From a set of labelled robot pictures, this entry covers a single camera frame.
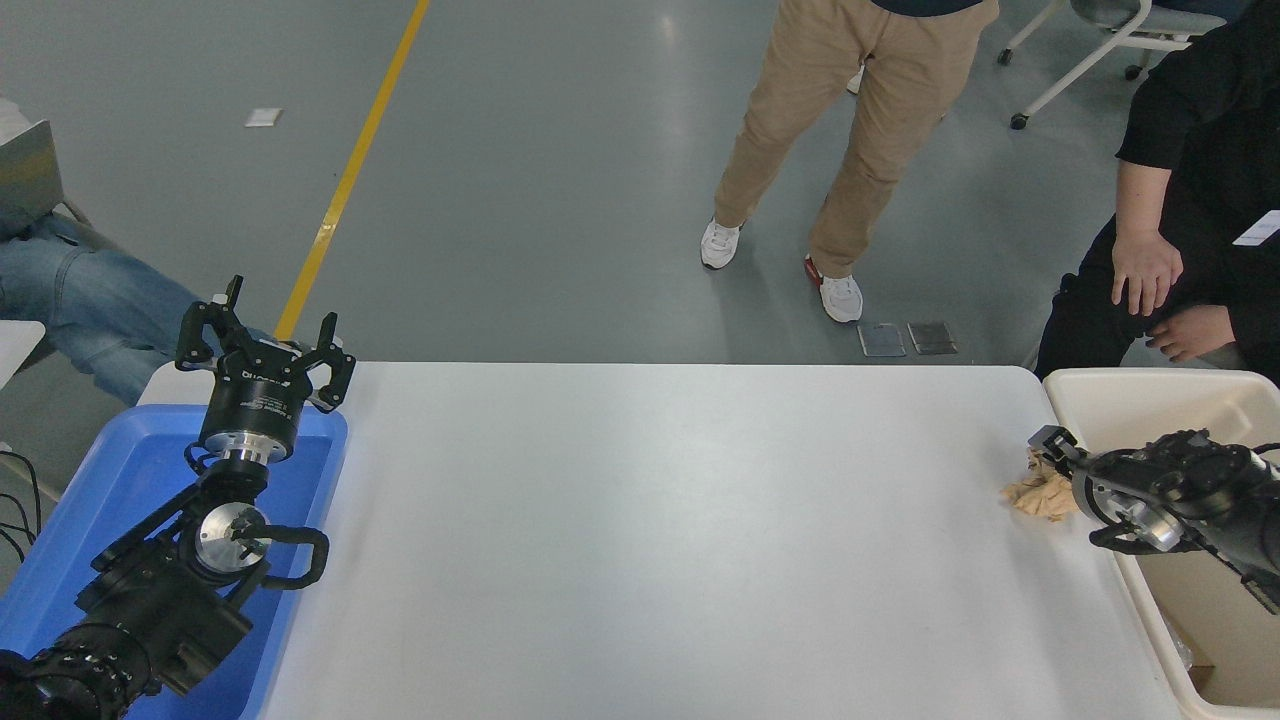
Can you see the person's left hand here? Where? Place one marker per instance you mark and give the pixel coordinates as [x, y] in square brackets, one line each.
[1195, 332]

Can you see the person's right forearm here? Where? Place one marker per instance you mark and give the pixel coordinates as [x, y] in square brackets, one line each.
[1142, 195]

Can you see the grey laptop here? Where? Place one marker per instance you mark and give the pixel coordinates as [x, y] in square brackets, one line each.
[25, 180]

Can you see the white board corner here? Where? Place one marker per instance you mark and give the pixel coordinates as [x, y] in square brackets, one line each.
[15, 345]

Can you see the seated person with laptop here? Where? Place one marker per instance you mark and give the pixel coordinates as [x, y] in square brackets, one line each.
[90, 300]

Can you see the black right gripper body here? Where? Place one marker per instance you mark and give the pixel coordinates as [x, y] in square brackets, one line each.
[1105, 485]

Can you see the metal floor plate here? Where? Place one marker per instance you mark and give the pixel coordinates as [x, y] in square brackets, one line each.
[932, 337]
[881, 340]

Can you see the person in tan trousers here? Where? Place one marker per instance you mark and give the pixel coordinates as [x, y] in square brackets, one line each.
[880, 110]

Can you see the large pale plastic bin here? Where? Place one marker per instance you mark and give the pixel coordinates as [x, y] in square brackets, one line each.
[1130, 410]

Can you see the white name badge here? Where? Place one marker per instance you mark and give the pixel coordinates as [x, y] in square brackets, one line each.
[1257, 228]

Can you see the person's right hand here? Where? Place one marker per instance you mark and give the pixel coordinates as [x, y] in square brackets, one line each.
[1145, 268]

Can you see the white wheeled chair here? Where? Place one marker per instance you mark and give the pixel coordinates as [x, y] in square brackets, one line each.
[1100, 40]

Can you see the blue plastic tray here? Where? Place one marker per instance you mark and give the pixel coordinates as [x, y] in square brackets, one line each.
[110, 480]

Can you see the tan paper ball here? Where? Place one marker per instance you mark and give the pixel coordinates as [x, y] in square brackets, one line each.
[1035, 492]

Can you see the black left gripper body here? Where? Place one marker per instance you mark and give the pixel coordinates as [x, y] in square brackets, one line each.
[258, 400]

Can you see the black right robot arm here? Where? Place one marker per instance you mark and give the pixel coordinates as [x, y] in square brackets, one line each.
[1225, 500]

